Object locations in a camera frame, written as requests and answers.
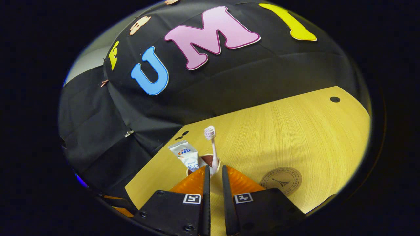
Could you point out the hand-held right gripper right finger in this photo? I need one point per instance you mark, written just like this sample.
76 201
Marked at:
228 203

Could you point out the wooden desktop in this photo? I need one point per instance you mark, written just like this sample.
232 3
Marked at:
295 137

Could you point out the silver clip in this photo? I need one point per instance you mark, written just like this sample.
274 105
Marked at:
129 133

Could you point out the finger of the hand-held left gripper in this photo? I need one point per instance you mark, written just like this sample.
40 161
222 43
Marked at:
111 198
124 212

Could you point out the pink toothbrush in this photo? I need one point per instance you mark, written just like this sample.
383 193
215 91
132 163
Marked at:
210 132

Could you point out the round cork coaster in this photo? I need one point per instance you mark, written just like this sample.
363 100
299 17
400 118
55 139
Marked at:
280 181

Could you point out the black backdrop cloth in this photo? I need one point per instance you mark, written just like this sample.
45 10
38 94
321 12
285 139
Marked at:
229 75

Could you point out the copper clip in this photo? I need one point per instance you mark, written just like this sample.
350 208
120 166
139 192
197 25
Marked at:
104 83

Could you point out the white toothpaste tube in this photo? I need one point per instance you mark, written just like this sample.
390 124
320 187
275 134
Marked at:
185 152

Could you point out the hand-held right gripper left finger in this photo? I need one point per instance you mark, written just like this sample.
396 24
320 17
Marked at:
206 203

